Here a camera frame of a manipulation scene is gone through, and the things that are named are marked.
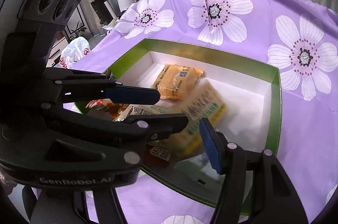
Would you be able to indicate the orange yellow cake packet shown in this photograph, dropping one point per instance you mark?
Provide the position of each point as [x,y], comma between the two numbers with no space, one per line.
[175,82]

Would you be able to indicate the soda cracker packet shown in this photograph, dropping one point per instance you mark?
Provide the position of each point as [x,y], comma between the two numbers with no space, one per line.
[204,102]

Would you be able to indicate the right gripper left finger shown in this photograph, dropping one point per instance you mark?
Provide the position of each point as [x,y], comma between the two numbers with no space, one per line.
[107,206]

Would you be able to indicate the upright vacuum cleaner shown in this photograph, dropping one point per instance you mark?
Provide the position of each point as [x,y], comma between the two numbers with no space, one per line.
[104,11]

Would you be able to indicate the white plastic shopping bag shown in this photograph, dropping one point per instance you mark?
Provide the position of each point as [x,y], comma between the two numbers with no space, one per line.
[74,52]

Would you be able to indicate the white silver snack packet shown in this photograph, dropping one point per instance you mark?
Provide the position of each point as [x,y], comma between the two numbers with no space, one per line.
[199,169]

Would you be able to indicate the panda snack packet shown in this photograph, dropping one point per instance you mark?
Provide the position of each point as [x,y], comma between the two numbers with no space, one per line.
[106,105]

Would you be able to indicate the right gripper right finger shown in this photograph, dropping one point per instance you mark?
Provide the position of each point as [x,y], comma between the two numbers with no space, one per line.
[274,198]

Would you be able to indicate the purple floral tablecloth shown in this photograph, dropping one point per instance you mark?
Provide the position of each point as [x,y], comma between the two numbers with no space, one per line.
[297,36]

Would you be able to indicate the green cardboard box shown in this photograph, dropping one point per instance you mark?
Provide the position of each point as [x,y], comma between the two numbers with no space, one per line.
[240,97]

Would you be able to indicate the red milk tea packet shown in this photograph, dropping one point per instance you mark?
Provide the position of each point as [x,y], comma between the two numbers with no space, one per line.
[155,156]

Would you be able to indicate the person left hand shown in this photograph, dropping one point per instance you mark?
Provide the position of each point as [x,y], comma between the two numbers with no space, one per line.
[7,183]

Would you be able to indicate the white tv cabinet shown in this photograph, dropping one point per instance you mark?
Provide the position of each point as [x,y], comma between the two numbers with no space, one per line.
[56,51]

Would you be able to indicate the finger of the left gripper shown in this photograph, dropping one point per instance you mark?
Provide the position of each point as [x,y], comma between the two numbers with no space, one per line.
[77,86]
[82,132]

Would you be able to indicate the cream green snack packet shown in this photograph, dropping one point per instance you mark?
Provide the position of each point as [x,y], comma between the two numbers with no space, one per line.
[133,109]

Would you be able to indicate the potted green plant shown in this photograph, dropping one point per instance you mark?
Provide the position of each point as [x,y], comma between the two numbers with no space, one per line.
[80,28]

